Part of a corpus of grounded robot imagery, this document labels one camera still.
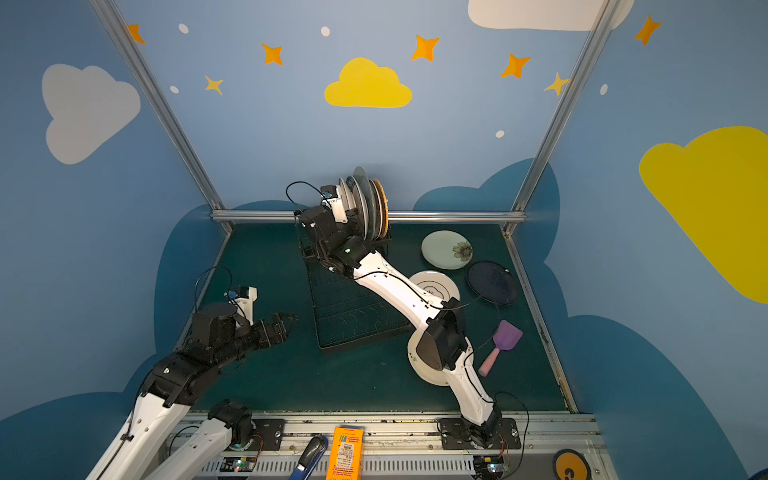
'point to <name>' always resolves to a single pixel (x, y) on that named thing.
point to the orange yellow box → (346, 454)
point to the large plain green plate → (369, 202)
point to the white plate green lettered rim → (358, 197)
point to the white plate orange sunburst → (378, 208)
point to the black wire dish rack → (347, 312)
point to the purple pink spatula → (506, 338)
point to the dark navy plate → (492, 282)
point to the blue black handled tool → (310, 457)
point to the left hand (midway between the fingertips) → (286, 320)
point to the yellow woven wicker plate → (384, 208)
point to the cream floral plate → (424, 369)
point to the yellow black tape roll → (569, 464)
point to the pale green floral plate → (447, 249)
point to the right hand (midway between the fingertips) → (354, 211)
